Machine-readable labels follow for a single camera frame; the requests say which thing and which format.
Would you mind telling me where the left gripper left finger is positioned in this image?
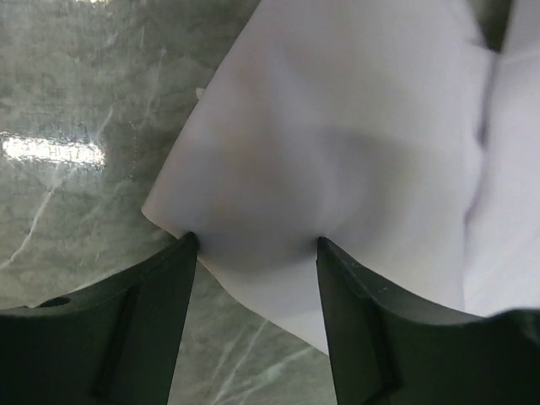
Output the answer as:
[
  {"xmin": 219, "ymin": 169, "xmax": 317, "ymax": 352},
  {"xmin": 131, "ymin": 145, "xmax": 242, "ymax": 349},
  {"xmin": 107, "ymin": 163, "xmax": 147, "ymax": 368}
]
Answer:
[{"xmin": 1, "ymin": 233, "xmax": 197, "ymax": 404}]

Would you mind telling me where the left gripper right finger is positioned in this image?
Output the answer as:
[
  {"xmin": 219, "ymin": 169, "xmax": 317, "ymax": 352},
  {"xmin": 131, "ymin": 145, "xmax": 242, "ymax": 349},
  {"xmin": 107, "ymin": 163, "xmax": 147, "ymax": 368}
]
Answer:
[{"xmin": 316, "ymin": 237, "xmax": 539, "ymax": 405}]

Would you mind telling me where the white t shirt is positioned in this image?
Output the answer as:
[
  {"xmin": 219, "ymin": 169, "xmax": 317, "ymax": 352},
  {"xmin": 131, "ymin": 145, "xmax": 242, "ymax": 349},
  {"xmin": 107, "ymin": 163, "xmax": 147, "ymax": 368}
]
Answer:
[{"xmin": 142, "ymin": 1, "xmax": 539, "ymax": 351}]

